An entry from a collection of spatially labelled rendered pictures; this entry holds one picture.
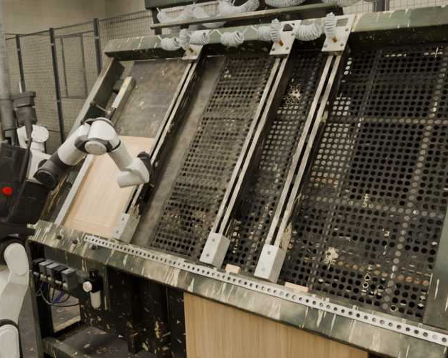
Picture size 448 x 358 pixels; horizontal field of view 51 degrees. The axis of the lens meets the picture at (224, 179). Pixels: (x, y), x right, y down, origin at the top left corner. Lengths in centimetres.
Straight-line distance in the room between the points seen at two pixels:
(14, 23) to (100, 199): 872
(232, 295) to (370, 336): 53
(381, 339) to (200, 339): 105
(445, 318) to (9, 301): 166
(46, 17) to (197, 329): 960
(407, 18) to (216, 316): 151
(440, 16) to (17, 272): 197
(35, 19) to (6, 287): 936
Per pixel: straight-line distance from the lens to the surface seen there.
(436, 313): 158
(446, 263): 162
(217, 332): 229
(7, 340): 223
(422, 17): 210
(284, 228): 178
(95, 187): 261
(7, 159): 204
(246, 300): 178
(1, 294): 220
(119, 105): 282
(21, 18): 1110
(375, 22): 215
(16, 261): 215
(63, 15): 1149
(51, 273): 248
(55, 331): 314
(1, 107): 803
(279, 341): 209
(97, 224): 247
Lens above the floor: 165
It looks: 12 degrees down
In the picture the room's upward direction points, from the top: 2 degrees counter-clockwise
